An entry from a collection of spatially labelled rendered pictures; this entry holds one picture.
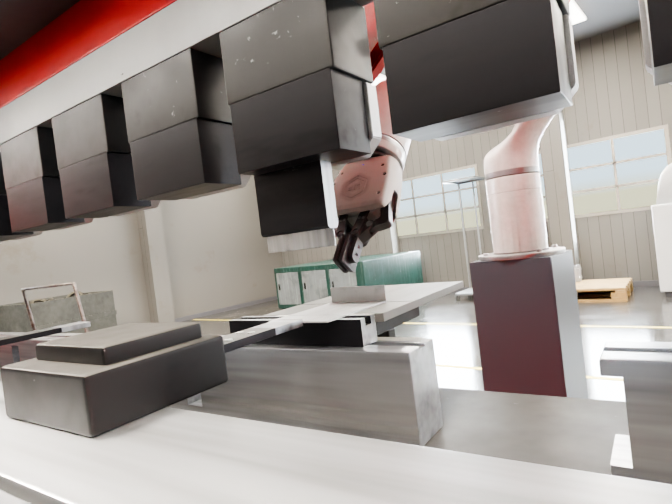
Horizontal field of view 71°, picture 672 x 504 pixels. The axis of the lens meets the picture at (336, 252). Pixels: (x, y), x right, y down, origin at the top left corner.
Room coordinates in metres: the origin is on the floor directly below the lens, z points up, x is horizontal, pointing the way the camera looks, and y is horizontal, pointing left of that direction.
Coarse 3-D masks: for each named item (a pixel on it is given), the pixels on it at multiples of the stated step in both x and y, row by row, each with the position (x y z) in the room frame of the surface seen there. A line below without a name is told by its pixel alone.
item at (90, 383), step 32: (288, 320) 0.52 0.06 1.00; (64, 352) 0.33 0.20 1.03; (96, 352) 0.31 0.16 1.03; (128, 352) 0.32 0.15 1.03; (160, 352) 0.32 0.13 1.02; (192, 352) 0.34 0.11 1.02; (224, 352) 0.37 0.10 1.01; (32, 384) 0.32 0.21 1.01; (64, 384) 0.29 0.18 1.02; (96, 384) 0.28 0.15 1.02; (128, 384) 0.30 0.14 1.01; (160, 384) 0.32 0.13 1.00; (192, 384) 0.34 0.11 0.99; (32, 416) 0.32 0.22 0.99; (64, 416) 0.30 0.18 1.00; (96, 416) 0.28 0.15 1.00; (128, 416) 0.30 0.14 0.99
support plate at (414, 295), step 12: (396, 288) 0.74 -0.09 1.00; (408, 288) 0.72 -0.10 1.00; (420, 288) 0.71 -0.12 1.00; (432, 288) 0.69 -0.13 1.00; (444, 288) 0.67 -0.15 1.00; (456, 288) 0.71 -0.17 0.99; (324, 300) 0.70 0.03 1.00; (396, 300) 0.61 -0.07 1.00; (408, 300) 0.59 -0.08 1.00; (420, 300) 0.60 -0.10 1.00; (432, 300) 0.63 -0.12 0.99; (276, 312) 0.63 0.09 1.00; (288, 312) 0.62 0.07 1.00; (360, 312) 0.54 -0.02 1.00; (372, 312) 0.53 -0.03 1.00; (384, 312) 0.52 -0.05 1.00; (396, 312) 0.55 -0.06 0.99
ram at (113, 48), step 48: (96, 0) 0.68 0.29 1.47; (144, 0) 0.62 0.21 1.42; (192, 0) 0.57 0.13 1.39; (240, 0) 0.53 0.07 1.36; (48, 48) 0.76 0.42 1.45; (96, 48) 0.69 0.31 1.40; (144, 48) 0.63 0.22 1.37; (192, 48) 0.59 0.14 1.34; (0, 96) 0.87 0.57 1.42; (48, 96) 0.78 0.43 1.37; (0, 144) 0.89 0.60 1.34
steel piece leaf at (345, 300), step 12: (336, 288) 0.65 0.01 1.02; (348, 288) 0.63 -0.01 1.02; (360, 288) 0.62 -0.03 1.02; (372, 288) 0.61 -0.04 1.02; (384, 288) 0.60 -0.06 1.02; (336, 300) 0.65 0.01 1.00; (348, 300) 0.64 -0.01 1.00; (360, 300) 0.63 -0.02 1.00; (372, 300) 0.61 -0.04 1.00; (384, 300) 0.60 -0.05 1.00; (300, 312) 0.59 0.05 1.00; (312, 312) 0.58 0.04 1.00; (324, 312) 0.56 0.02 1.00; (336, 312) 0.55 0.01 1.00; (348, 312) 0.54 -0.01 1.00
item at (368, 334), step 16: (240, 320) 0.60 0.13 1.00; (256, 320) 0.58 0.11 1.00; (336, 320) 0.52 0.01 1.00; (352, 320) 0.50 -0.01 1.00; (368, 320) 0.52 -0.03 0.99; (288, 336) 0.56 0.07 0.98; (304, 336) 0.54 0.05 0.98; (320, 336) 0.53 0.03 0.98; (336, 336) 0.52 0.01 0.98; (352, 336) 0.51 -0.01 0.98; (368, 336) 0.51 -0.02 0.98
